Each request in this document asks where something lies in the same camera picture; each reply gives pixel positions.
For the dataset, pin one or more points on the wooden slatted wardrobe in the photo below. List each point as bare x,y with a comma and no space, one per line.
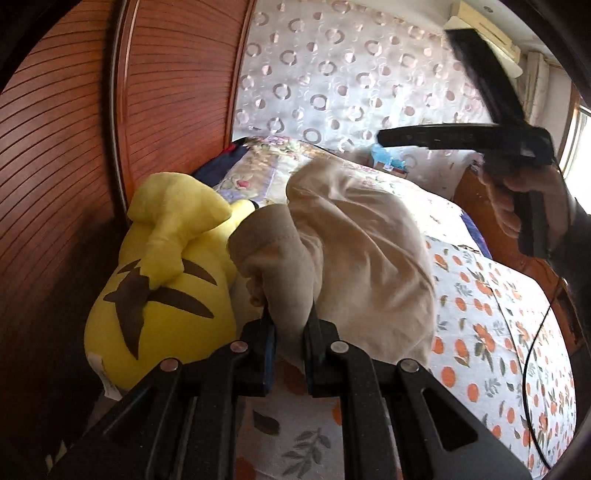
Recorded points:
175,92

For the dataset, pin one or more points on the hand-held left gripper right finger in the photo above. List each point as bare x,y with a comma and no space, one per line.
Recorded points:
311,360

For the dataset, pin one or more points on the circle-patterned sheer curtain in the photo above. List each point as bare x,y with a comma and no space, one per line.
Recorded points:
323,69

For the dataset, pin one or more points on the person's right hand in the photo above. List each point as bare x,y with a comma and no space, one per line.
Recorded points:
556,203

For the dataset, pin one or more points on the beige printed t-shirt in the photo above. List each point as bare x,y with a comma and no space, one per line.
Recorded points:
360,240

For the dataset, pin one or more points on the wall air conditioner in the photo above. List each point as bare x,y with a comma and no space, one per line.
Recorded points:
494,27

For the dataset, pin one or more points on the long wooden cabinet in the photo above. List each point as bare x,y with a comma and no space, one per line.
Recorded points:
468,194

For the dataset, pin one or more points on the orange-print white bed sheet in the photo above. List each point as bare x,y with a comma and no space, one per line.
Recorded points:
485,346

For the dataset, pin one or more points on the cardboard box with blue packs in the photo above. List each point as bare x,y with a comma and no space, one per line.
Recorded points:
388,161

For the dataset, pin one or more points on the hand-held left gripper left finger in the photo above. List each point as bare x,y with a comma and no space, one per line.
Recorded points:
268,360

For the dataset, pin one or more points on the yellow plush toy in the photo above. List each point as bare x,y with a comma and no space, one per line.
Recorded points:
175,318

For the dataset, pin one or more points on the tied-back window curtain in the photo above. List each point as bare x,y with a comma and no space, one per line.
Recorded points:
535,87

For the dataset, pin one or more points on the floral blanket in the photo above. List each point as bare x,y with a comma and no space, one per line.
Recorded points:
263,161

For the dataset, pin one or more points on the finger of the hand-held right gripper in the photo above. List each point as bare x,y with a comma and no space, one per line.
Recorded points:
485,74
438,137

